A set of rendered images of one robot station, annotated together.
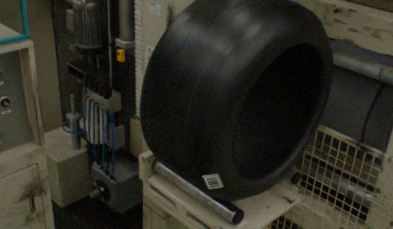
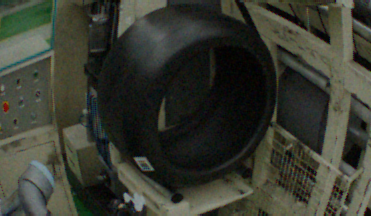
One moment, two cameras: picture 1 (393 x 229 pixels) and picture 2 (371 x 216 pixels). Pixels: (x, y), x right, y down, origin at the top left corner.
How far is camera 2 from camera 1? 0.67 m
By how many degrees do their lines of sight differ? 13
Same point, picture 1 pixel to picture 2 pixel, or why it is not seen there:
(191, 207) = (144, 188)
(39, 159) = (54, 137)
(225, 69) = (146, 62)
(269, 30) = (191, 33)
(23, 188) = (48, 156)
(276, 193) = (234, 187)
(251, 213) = (203, 200)
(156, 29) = not seen: hidden behind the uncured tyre
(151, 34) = not seen: hidden behind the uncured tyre
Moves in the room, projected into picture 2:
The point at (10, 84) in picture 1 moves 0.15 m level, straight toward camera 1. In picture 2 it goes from (41, 81) to (38, 94)
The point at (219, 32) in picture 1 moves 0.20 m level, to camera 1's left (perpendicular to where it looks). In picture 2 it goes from (150, 34) to (94, 36)
